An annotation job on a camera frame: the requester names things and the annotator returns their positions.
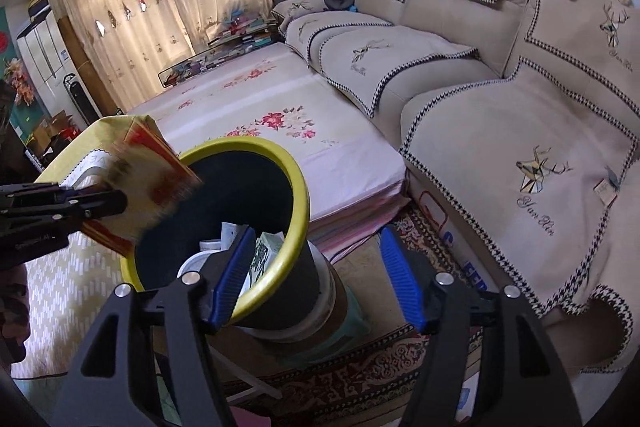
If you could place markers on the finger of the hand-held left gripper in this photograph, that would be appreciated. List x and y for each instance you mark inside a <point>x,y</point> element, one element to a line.
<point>95,204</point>

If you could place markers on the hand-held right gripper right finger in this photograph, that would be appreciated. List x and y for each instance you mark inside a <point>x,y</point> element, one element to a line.
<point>400,277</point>

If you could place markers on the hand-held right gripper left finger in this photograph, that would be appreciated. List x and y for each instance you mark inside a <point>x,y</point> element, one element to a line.
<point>232,277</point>

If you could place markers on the red snack packet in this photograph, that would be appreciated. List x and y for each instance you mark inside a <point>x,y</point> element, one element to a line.
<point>150,177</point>

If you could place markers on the black bin yellow rim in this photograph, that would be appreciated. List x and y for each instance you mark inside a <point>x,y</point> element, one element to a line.
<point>280,177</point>

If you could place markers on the white box blue print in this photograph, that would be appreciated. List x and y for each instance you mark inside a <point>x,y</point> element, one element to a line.
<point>450,237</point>

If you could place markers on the green plastic stool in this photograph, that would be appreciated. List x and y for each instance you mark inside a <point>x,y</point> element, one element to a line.
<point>352,332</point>

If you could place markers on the open cardboard box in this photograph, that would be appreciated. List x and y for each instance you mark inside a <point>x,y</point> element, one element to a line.
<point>55,132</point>

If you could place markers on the tower fan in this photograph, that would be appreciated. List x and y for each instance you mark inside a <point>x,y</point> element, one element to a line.
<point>80,102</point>

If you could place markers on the white table leg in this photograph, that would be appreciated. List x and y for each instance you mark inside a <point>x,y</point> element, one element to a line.
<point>255,382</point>

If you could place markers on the patterned red rug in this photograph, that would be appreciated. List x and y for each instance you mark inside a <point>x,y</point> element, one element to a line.
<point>360,387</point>

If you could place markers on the artificial flower decoration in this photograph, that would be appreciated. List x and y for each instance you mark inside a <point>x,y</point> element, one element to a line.
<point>20,82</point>

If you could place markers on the white standing air conditioner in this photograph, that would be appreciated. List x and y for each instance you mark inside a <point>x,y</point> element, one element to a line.
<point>40,42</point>

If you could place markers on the beige sofa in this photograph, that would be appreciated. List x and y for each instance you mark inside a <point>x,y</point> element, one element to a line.
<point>450,72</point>

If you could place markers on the row of books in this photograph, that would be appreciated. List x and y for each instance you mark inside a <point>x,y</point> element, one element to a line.
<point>235,37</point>

